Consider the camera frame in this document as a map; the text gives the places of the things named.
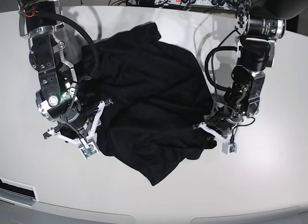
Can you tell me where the black t-shirt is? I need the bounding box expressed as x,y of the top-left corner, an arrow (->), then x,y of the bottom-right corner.
76,22 -> 217,185

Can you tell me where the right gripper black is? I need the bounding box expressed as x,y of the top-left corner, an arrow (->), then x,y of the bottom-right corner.
59,101 -> 100,139

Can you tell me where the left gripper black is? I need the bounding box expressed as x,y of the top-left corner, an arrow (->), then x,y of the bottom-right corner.
206,108 -> 243,139

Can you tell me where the white slotted box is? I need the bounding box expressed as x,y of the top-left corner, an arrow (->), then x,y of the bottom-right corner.
0,178 -> 39,208

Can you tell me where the white power strip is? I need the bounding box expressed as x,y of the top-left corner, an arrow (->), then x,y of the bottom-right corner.
154,0 -> 236,11

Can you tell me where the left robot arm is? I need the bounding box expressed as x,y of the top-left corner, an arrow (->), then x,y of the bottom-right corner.
205,0 -> 308,144

